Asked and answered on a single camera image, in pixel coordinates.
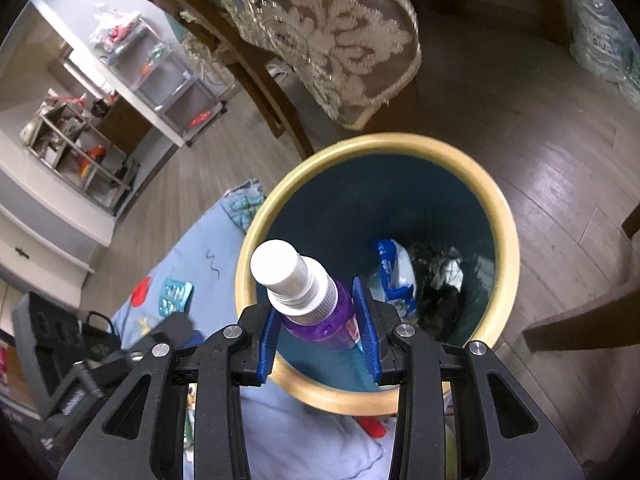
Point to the blue printed blanket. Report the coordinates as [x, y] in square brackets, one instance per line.
[210, 270]

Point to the black plastic bag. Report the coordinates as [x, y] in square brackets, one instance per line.
[435, 310]

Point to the teal bin with yellow rim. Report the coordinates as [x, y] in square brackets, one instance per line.
[350, 200]

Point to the white drawer cabinet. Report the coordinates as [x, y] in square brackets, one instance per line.
[40, 270]

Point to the white plastic bag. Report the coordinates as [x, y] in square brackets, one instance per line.
[112, 25]

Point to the white and blue packet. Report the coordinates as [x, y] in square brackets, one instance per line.
[397, 270]

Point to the steel shelf rack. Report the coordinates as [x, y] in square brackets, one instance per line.
[65, 145]

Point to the brown wooden cabinet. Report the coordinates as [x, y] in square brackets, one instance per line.
[127, 127]

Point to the grey wheeled shelf rack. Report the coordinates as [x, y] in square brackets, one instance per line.
[170, 90]

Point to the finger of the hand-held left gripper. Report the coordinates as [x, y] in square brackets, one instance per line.
[172, 329]

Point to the teal blister pack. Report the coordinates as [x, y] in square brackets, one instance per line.
[175, 295]

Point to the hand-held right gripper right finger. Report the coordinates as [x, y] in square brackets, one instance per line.
[365, 330]

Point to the red snack packet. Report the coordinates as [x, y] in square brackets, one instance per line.
[372, 427]

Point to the purple spray bottle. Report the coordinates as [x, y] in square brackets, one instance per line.
[300, 280]

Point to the plastic-wrapped bottle pack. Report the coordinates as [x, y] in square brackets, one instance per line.
[605, 25]

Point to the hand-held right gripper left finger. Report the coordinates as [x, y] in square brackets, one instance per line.
[265, 345]

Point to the wooden chair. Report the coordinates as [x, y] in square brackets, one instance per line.
[260, 90]

